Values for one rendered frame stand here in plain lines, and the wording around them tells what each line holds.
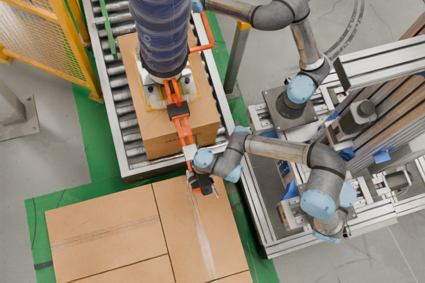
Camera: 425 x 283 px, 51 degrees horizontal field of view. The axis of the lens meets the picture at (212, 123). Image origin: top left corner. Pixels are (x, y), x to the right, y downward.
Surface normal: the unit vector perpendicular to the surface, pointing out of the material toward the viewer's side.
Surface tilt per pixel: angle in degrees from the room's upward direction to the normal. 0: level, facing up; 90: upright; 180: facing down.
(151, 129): 0
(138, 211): 0
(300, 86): 8
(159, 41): 78
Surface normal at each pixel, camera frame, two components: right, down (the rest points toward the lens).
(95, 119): 0.07, -0.32
